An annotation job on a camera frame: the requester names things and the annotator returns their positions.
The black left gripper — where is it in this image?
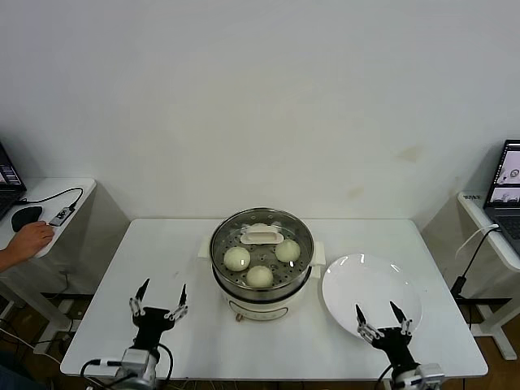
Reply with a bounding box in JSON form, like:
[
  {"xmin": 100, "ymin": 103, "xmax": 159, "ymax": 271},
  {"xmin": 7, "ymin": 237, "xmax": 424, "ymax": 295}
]
[{"xmin": 128, "ymin": 278, "xmax": 190, "ymax": 351}]

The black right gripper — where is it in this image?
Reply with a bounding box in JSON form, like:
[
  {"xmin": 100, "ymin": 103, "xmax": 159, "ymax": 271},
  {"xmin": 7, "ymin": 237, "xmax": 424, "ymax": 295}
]
[{"xmin": 355, "ymin": 300, "xmax": 420, "ymax": 367}]

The glass pot lid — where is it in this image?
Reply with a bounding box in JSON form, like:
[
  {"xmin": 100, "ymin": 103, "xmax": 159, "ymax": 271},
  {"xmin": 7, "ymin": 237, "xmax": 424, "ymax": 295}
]
[{"xmin": 210, "ymin": 207, "xmax": 315, "ymax": 286}]

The person's bare forearm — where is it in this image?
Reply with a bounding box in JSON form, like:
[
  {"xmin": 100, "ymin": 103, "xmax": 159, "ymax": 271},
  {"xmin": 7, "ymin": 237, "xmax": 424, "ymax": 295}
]
[{"xmin": 0, "ymin": 246, "xmax": 20, "ymax": 274}]

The perforated steel steamer basket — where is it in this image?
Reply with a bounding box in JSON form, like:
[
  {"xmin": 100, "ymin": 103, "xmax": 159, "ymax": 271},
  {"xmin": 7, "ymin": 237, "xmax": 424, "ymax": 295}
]
[{"xmin": 197, "ymin": 207, "xmax": 327, "ymax": 292}]

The person's bare hand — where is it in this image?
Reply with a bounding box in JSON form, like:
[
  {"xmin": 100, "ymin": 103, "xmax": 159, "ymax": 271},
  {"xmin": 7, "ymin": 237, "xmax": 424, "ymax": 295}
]
[{"xmin": 7, "ymin": 221, "xmax": 56, "ymax": 260}]

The white round plate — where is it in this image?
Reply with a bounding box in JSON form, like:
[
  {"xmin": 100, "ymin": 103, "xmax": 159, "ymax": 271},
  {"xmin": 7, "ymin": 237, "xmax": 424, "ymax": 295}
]
[{"xmin": 321, "ymin": 253, "xmax": 423, "ymax": 344}]

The cream electric cooking pot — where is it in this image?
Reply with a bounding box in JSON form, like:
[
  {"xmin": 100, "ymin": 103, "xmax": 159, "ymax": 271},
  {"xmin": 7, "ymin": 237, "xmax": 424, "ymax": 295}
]
[{"xmin": 201, "ymin": 259, "xmax": 322, "ymax": 323}]

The white side desk with mouse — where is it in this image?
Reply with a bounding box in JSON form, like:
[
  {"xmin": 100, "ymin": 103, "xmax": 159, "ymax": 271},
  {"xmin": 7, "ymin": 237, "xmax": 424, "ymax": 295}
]
[{"xmin": 0, "ymin": 177, "xmax": 98, "ymax": 332}]

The grey usb hub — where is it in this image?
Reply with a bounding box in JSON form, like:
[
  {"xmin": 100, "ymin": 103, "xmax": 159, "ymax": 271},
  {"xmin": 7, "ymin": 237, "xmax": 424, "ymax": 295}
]
[{"xmin": 48, "ymin": 206, "xmax": 77, "ymax": 228}]

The white side desk with label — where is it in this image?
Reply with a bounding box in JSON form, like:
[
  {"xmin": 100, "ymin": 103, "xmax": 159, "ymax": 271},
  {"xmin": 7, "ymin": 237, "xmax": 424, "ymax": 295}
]
[{"xmin": 455, "ymin": 189, "xmax": 520, "ymax": 361}]

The person's dark clothing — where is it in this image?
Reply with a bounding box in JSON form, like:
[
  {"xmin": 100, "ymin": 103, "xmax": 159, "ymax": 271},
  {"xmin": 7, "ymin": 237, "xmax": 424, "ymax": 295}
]
[{"xmin": 0, "ymin": 352, "xmax": 48, "ymax": 390}]

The grey laptop bright screen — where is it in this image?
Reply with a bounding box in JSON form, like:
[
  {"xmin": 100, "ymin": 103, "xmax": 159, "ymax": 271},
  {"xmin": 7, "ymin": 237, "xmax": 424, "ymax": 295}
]
[{"xmin": 482, "ymin": 139, "xmax": 520, "ymax": 257}]

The black computer mouse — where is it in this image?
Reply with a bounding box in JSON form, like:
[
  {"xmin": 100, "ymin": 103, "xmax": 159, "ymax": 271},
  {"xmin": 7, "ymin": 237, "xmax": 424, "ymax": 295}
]
[{"xmin": 11, "ymin": 206, "xmax": 44, "ymax": 233}]

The black laptop dark screen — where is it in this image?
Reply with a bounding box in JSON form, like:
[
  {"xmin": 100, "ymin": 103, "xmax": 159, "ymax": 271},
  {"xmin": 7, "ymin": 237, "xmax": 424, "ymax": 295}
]
[{"xmin": 0, "ymin": 141, "xmax": 28, "ymax": 220}]

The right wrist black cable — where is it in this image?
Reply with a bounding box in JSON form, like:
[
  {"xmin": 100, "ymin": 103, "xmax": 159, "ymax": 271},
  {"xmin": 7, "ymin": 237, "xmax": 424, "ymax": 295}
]
[{"xmin": 375, "ymin": 362, "xmax": 396, "ymax": 390}]

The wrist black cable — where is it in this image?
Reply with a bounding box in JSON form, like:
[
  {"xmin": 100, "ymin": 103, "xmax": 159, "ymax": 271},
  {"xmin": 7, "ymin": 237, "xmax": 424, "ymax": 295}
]
[
  {"xmin": 375, "ymin": 362, "xmax": 396, "ymax": 390},
  {"xmin": 156, "ymin": 344, "xmax": 176, "ymax": 387}
]

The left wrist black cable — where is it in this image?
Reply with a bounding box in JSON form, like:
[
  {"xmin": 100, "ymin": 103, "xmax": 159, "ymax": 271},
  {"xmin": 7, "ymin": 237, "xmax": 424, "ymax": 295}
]
[{"xmin": 156, "ymin": 344, "xmax": 176, "ymax": 387}]

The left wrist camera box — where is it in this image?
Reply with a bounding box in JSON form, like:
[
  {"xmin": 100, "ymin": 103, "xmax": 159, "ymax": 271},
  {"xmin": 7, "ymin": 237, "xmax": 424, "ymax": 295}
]
[{"xmin": 120, "ymin": 348, "xmax": 150, "ymax": 371}]

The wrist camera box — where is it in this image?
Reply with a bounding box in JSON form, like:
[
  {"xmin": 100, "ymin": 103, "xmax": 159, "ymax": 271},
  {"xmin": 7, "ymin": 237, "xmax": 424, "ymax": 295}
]
[
  {"xmin": 418, "ymin": 362, "xmax": 447, "ymax": 389},
  {"xmin": 120, "ymin": 348, "xmax": 150, "ymax": 371}
]

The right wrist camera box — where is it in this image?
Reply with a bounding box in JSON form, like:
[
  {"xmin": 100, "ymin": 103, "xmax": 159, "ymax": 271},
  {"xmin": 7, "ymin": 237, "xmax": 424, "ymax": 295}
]
[{"xmin": 418, "ymin": 362, "xmax": 447, "ymax": 389}]

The black laptop power cable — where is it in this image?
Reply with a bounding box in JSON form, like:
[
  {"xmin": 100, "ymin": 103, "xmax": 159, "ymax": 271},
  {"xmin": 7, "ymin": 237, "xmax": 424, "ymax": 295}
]
[{"xmin": 449, "ymin": 227, "xmax": 500, "ymax": 301}]

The white laptop cable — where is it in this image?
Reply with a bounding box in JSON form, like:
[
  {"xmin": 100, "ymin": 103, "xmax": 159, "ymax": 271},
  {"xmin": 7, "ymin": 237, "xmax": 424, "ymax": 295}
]
[{"xmin": 453, "ymin": 223, "xmax": 500, "ymax": 258}]

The black usb hub cable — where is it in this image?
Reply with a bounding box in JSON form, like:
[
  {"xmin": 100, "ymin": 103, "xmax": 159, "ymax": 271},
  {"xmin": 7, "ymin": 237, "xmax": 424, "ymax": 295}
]
[{"xmin": 19, "ymin": 187, "xmax": 85, "ymax": 212}]

